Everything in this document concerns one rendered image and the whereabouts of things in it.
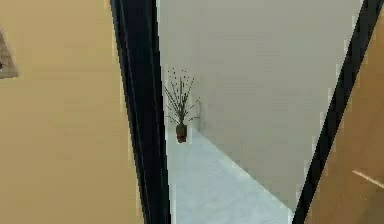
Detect black door frame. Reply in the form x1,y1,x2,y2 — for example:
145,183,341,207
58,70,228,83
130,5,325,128
109,0,384,224

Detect framed picture on wall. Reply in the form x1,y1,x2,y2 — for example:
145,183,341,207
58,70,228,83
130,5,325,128
0,29,19,80

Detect twig plant in brown pot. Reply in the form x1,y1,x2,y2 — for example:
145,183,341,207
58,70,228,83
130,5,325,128
163,67,202,144

